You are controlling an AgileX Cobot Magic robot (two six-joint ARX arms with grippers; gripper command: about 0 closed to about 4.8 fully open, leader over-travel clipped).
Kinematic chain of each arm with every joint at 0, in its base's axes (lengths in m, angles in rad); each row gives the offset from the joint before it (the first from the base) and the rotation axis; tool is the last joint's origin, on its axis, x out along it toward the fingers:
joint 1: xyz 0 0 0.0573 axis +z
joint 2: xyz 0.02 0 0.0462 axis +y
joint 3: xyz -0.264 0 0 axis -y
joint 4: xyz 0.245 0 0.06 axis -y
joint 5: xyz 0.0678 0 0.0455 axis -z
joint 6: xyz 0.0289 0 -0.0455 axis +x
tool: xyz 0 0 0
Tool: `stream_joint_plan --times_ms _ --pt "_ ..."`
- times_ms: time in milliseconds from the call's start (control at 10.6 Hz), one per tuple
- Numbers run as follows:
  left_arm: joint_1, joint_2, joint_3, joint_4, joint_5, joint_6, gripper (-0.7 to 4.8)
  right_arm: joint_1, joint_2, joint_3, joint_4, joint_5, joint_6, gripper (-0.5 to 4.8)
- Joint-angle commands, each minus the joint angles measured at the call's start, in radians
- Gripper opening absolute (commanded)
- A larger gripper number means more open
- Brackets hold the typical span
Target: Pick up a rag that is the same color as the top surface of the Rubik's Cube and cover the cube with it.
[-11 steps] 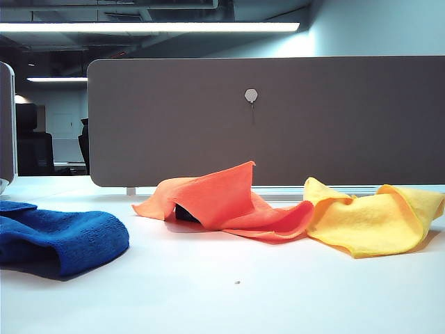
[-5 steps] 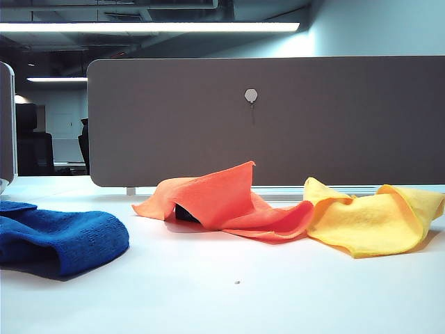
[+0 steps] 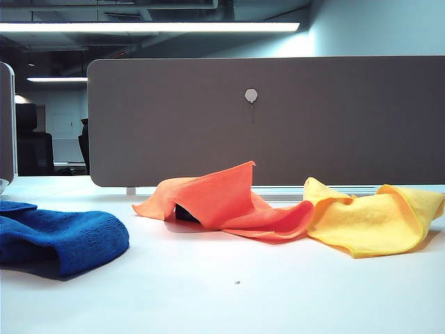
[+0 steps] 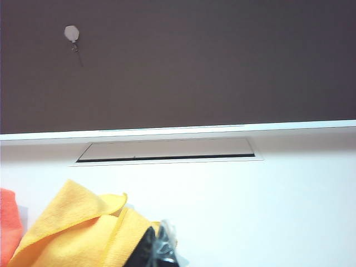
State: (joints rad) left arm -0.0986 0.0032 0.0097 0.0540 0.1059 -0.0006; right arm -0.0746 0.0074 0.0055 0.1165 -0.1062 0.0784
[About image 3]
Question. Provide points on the orange microfibre rag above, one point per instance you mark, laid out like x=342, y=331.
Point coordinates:
x=222, y=198

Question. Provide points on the Rubik's cube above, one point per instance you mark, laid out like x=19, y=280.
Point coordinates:
x=184, y=213

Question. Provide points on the yellow microfibre rag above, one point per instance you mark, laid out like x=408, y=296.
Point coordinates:
x=365, y=226

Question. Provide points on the blue terry rag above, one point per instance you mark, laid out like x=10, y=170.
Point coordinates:
x=69, y=233

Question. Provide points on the grey desk divider panel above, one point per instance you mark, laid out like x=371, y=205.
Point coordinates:
x=313, y=121

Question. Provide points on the dark narrow chair back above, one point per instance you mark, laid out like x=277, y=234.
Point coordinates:
x=84, y=146

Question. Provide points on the long ceiling light strip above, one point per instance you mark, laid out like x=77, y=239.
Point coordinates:
x=174, y=26

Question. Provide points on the short ceiling light strip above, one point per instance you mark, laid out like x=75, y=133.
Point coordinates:
x=55, y=79

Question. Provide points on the black office chair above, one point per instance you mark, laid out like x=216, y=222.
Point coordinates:
x=34, y=149

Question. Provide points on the white rounded base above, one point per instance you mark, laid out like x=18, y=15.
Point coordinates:
x=2, y=186

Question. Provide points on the grey hexagonal wall hook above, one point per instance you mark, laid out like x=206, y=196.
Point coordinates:
x=250, y=95

